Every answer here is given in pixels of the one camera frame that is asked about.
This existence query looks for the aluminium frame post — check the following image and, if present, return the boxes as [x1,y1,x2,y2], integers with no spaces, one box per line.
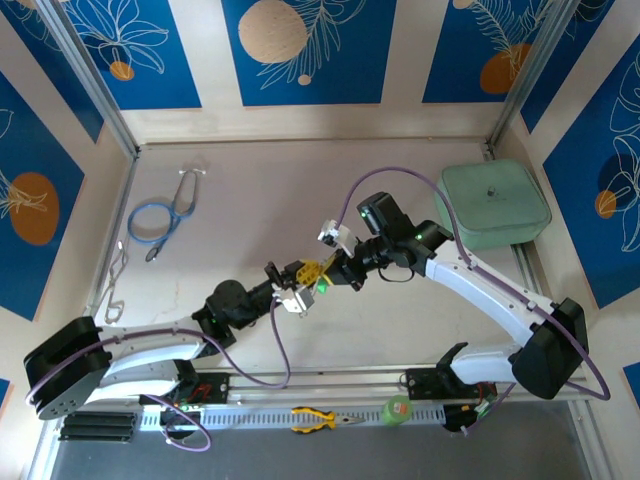
[34,0,141,160]
[485,0,586,149]

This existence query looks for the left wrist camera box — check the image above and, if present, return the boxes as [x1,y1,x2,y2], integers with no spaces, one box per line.
[278,288,316,318]

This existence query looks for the black profile block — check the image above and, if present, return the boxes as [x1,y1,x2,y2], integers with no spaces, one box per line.
[58,412,137,442]

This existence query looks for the blue stethoscope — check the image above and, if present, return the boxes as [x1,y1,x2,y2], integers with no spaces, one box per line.
[128,167,207,264]

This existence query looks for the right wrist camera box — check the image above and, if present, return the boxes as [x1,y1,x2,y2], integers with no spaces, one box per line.
[317,217,355,255]

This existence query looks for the slotted grey cable duct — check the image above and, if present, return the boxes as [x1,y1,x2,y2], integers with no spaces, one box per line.
[139,403,446,430]

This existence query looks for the black cable mount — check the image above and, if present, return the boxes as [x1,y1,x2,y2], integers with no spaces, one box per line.
[160,405,204,442]
[442,405,476,435]

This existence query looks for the green tape roll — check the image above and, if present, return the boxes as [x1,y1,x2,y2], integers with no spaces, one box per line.
[381,394,414,429]

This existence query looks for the aluminium mounting rail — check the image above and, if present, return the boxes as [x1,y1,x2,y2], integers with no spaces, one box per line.
[42,362,594,409]

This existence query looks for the silver metal forceps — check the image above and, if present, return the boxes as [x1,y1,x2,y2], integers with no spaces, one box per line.
[92,239,130,325]

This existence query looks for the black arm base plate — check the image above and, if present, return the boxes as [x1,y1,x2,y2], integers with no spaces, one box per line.
[138,370,231,405]
[405,367,499,401]

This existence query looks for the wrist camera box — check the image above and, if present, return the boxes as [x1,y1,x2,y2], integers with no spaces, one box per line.
[317,217,355,255]
[278,288,316,318]

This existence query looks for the yellow handled pliers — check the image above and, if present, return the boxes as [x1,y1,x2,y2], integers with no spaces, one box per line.
[291,406,367,435]

